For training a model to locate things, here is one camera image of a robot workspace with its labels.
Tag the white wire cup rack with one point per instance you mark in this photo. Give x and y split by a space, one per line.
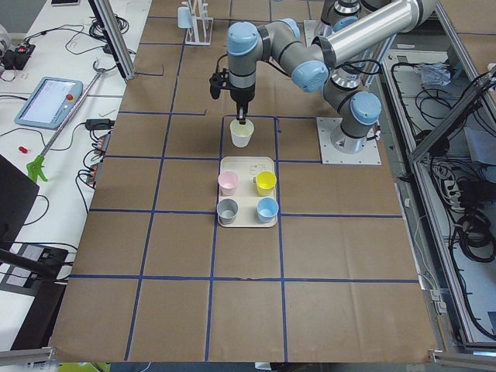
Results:
201 32

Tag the grey cup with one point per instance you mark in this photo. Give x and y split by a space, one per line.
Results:
227 210

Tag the crumpled white paper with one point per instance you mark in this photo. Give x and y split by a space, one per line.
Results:
433 74

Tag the cream plastic tray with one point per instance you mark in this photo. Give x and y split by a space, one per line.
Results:
246 195

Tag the light blue cup front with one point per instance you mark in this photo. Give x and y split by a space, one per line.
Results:
267 209

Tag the blue teach pendant tablet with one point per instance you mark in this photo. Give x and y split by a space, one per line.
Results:
49 104

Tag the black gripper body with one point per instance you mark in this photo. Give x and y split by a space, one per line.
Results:
241 95

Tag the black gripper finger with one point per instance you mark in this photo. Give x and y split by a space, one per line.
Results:
241 113

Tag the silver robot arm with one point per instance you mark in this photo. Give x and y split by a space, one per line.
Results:
323 66
334 11

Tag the pink cup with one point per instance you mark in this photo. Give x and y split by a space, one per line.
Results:
228 181

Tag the cream white cup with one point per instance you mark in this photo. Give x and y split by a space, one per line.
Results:
241 132

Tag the aluminium frame strut right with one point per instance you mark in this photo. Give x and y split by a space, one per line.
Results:
474 91

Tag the aluminium frame post left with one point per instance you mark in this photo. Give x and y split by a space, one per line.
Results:
106 19

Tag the light blue cup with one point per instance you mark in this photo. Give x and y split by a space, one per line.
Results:
184 19
267 209

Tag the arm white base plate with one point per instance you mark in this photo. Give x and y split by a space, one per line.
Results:
338 149
312 29

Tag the black power adapter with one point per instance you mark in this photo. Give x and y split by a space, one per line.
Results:
99 124

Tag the black monitor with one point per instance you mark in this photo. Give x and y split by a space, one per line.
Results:
18 193

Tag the yellow cup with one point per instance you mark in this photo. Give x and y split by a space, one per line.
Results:
265 183

